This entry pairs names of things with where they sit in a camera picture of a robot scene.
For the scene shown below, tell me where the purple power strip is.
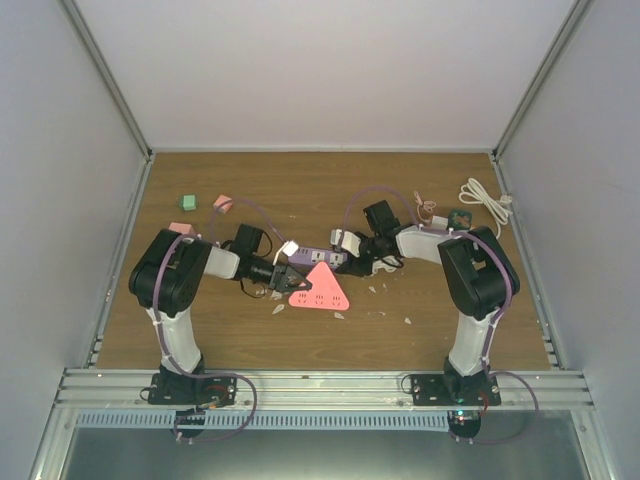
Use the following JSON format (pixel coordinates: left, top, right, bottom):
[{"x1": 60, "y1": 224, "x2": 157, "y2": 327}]
[{"x1": 288, "y1": 246, "x2": 347, "y2": 270}]

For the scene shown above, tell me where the pink triangular socket adapter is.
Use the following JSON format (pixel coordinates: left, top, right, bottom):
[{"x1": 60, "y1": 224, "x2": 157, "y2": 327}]
[{"x1": 288, "y1": 262, "x2": 350, "y2": 311}]

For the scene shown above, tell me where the white charger plug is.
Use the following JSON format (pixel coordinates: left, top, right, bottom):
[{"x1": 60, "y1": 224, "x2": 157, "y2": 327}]
[{"x1": 431, "y1": 215, "x2": 448, "y2": 230}]

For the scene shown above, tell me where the pink thin cable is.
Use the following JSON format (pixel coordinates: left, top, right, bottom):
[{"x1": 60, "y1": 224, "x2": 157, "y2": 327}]
[{"x1": 413, "y1": 189, "x2": 439, "y2": 221}]

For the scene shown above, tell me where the pink cylindrical plug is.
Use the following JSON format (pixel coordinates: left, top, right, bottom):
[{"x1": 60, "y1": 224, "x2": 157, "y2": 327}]
[{"x1": 213, "y1": 195, "x2": 233, "y2": 214}]

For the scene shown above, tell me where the dark green cube adapter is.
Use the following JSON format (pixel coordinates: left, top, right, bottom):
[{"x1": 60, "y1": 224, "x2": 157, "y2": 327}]
[{"x1": 447, "y1": 209, "x2": 473, "y2": 231}]

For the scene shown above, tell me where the pink cube socket adapter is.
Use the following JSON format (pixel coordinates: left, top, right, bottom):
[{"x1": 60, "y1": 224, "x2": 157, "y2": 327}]
[{"x1": 169, "y1": 222, "x2": 195, "y2": 235}]

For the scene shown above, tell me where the green plug adapter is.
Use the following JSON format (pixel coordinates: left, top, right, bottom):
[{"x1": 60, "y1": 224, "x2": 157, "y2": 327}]
[{"x1": 179, "y1": 194, "x2": 197, "y2": 212}]

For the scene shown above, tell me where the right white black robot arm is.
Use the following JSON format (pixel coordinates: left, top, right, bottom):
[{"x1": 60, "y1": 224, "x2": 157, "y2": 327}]
[{"x1": 330, "y1": 200, "x2": 520, "y2": 405}]

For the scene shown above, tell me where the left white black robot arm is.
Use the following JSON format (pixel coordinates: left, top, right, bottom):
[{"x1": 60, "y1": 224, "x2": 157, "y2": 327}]
[{"x1": 129, "y1": 224, "x2": 313, "y2": 404}]

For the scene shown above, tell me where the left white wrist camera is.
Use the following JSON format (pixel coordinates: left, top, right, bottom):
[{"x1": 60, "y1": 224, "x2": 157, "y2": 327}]
[{"x1": 273, "y1": 240, "x2": 299, "y2": 265}]

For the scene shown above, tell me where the white coiled cable at back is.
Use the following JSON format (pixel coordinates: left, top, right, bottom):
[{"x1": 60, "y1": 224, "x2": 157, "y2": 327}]
[{"x1": 459, "y1": 178, "x2": 516, "y2": 241}]

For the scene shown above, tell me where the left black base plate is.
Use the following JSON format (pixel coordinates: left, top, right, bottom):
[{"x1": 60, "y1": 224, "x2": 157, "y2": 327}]
[{"x1": 140, "y1": 370, "x2": 237, "y2": 409}]

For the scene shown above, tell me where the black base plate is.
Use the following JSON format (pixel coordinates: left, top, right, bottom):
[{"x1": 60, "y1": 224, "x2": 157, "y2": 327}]
[
  {"x1": 140, "y1": 370, "x2": 237, "y2": 409},
  {"x1": 408, "y1": 372, "x2": 502, "y2": 408}
]

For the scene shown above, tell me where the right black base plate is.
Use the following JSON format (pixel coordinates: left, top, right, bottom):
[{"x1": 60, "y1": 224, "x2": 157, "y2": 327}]
[{"x1": 408, "y1": 372, "x2": 502, "y2": 408}]

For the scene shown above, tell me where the aluminium front rail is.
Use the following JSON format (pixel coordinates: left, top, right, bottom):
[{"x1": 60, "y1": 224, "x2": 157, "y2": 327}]
[{"x1": 54, "y1": 369, "x2": 595, "y2": 411}]

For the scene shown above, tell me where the grey slotted cable duct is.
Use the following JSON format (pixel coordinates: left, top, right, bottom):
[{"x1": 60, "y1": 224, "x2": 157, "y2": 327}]
[{"x1": 76, "y1": 409, "x2": 449, "y2": 432}]

